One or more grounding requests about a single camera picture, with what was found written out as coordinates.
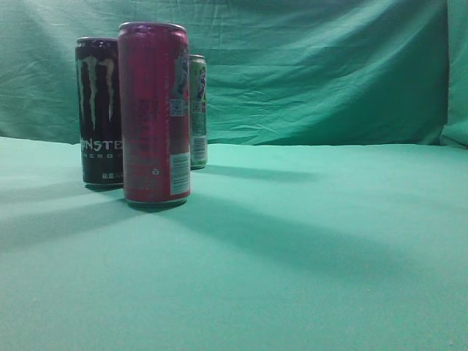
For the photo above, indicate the light green drink can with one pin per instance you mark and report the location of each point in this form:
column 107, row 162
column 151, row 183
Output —
column 197, row 84

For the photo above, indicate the green backdrop cloth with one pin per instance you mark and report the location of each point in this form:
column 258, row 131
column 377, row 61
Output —
column 279, row 72

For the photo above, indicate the green table cloth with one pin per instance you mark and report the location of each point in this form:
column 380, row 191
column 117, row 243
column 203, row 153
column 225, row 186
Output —
column 277, row 248

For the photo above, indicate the pink slim drink can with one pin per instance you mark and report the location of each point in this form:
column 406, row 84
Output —
column 154, row 87

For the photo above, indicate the black Monster energy can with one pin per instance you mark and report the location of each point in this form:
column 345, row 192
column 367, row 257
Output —
column 96, row 61

